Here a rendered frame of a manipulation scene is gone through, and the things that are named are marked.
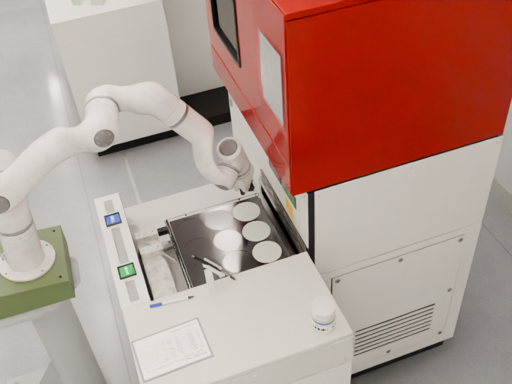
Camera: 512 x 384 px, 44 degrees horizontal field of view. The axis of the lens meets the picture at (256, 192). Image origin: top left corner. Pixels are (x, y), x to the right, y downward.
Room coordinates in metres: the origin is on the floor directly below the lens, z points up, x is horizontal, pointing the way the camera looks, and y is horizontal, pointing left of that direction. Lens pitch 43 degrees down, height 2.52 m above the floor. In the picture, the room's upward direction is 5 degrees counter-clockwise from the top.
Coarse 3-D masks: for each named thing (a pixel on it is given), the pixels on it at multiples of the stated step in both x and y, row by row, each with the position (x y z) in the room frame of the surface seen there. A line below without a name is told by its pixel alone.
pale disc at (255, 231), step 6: (252, 222) 1.60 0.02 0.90; (258, 222) 1.60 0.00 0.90; (264, 222) 1.59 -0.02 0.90; (246, 228) 1.57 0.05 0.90; (252, 228) 1.57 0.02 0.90; (258, 228) 1.57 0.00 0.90; (264, 228) 1.57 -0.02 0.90; (246, 234) 1.54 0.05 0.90; (252, 234) 1.54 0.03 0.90; (258, 234) 1.54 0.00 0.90; (264, 234) 1.54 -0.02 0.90; (252, 240) 1.51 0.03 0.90; (258, 240) 1.51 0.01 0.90
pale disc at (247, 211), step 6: (240, 204) 1.70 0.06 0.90; (246, 204) 1.70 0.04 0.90; (252, 204) 1.69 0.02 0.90; (234, 210) 1.67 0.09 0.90; (240, 210) 1.67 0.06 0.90; (246, 210) 1.66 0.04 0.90; (252, 210) 1.66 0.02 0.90; (258, 210) 1.66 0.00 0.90; (240, 216) 1.64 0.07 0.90; (246, 216) 1.63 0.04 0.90; (252, 216) 1.63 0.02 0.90
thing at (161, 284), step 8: (152, 240) 1.57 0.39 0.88; (160, 256) 1.49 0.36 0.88; (144, 264) 1.46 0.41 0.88; (152, 264) 1.46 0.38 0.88; (160, 264) 1.45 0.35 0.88; (152, 272) 1.42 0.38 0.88; (160, 272) 1.42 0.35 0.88; (168, 272) 1.42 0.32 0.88; (152, 280) 1.39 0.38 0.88; (160, 280) 1.38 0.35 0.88; (168, 280) 1.38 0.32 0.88; (152, 288) 1.35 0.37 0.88; (160, 288) 1.35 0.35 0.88; (168, 288) 1.35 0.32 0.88; (160, 296) 1.31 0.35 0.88
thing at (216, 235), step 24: (192, 216) 1.66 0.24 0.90; (216, 216) 1.65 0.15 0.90; (264, 216) 1.62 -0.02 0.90; (192, 240) 1.54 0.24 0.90; (216, 240) 1.53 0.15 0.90; (240, 240) 1.52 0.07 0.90; (264, 240) 1.51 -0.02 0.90; (192, 264) 1.42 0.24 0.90; (240, 264) 1.41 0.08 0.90; (264, 264) 1.39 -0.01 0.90
